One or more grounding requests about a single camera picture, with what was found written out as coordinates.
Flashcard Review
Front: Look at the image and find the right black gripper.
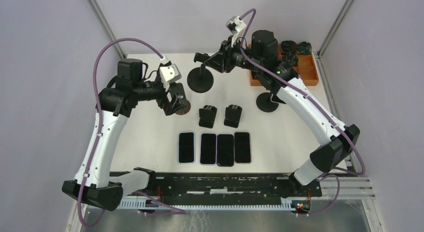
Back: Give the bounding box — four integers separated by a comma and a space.
204, 35, 263, 73

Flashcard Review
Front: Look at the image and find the blue case phone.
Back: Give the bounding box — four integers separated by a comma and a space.
178, 132, 195, 164

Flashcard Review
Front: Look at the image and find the black phone stand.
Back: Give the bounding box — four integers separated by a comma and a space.
223, 104, 243, 128
198, 105, 218, 129

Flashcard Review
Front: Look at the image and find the lilac case phone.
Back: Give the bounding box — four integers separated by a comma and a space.
199, 133, 217, 165

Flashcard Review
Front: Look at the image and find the black case phone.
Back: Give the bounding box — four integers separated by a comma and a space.
216, 134, 235, 167

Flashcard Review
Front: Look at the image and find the brown base phone stand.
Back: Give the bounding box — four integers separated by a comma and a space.
174, 83, 191, 115

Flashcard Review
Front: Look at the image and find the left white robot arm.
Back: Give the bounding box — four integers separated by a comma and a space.
61, 59, 189, 211

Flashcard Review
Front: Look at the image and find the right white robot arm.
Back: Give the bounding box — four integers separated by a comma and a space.
194, 30, 360, 196

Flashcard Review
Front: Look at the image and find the dark rolled item top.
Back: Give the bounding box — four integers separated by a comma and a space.
280, 40, 298, 55

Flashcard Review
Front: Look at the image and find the green rolled item middle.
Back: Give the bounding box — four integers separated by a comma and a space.
283, 53, 299, 67

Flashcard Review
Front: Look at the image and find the green rolled item corner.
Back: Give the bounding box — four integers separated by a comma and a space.
296, 42, 312, 55

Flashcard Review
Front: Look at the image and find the orange compartment tray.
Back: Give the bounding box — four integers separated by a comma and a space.
249, 46, 319, 87

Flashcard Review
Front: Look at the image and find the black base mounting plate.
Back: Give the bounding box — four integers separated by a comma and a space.
142, 172, 323, 206

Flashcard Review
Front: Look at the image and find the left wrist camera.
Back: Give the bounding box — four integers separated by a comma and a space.
159, 64, 182, 91

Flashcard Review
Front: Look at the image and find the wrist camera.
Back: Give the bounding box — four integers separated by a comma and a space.
225, 16, 247, 47
159, 64, 182, 91

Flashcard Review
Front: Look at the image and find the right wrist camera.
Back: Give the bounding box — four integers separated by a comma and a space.
225, 16, 247, 47

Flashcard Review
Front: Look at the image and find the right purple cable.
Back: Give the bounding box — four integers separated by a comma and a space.
238, 8, 366, 217

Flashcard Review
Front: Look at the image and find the purple cable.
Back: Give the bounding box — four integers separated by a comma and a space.
238, 8, 366, 217
76, 38, 187, 228

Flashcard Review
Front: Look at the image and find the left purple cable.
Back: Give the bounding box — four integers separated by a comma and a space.
76, 38, 187, 228

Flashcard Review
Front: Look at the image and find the white cable duct rail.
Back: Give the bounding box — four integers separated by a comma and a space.
117, 197, 306, 212

